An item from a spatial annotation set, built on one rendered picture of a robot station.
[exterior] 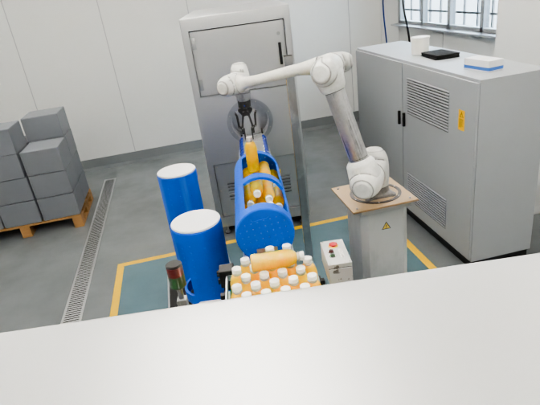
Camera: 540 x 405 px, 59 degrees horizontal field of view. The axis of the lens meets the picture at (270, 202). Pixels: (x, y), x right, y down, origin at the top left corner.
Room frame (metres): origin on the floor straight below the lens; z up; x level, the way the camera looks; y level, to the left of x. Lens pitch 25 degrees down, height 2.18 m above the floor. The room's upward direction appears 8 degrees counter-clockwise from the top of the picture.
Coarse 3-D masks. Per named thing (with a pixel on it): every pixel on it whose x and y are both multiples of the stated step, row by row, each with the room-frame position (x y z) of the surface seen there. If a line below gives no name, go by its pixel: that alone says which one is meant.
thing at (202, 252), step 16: (176, 240) 2.33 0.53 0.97; (192, 240) 2.28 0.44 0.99; (208, 240) 2.29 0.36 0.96; (224, 240) 2.40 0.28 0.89; (192, 256) 2.28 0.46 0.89; (208, 256) 2.29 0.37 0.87; (224, 256) 2.36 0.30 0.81; (192, 272) 2.29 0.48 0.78; (208, 272) 2.28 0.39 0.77; (208, 288) 2.28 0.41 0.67
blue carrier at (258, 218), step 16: (240, 160) 2.84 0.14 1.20; (272, 160) 2.84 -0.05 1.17; (240, 176) 2.57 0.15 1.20; (256, 176) 2.45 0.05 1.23; (272, 176) 2.49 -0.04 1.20; (240, 192) 2.35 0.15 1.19; (240, 208) 2.15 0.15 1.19; (256, 208) 2.04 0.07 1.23; (272, 208) 2.03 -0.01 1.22; (288, 208) 2.21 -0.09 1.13; (240, 224) 2.03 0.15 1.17; (256, 224) 2.03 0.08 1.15; (272, 224) 2.03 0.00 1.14; (288, 224) 2.03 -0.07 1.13; (240, 240) 2.03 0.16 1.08; (256, 240) 2.03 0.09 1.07; (272, 240) 2.03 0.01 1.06; (288, 240) 2.03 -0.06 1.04
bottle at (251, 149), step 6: (246, 144) 2.77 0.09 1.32; (252, 144) 2.76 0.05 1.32; (246, 150) 2.76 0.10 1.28; (252, 150) 2.75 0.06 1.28; (246, 156) 2.77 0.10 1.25; (252, 156) 2.75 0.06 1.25; (252, 162) 2.75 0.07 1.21; (258, 162) 2.77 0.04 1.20; (252, 168) 2.75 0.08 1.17; (258, 168) 2.76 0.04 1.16
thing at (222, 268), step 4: (220, 264) 1.97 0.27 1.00; (224, 264) 1.96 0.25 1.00; (228, 264) 1.95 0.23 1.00; (232, 264) 1.95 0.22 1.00; (220, 268) 1.93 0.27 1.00; (224, 268) 1.92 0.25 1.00; (228, 268) 1.92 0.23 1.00; (216, 272) 1.91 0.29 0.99; (220, 272) 1.90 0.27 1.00; (224, 272) 1.90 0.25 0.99; (228, 272) 1.90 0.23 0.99; (220, 276) 1.90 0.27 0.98; (224, 276) 1.90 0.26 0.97; (220, 280) 1.90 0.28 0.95; (224, 280) 1.90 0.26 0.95; (224, 284) 1.90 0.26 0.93; (228, 284) 1.90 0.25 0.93; (224, 288) 1.90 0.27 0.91; (228, 288) 1.90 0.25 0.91
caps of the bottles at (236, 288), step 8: (312, 272) 1.61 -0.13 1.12; (256, 280) 1.61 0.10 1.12; (272, 280) 1.59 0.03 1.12; (288, 280) 1.59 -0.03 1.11; (296, 280) 1.58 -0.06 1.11; (312, 280) 1.58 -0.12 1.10; (232, 288) 1.58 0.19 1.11; (240, 288) 1.58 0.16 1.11; (256, 288) 1.58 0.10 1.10; (264, 288) 1.55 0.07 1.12; (280, 288) 1.53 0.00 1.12; (288, 288) 1.53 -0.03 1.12; (248, 296) 1.51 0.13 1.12
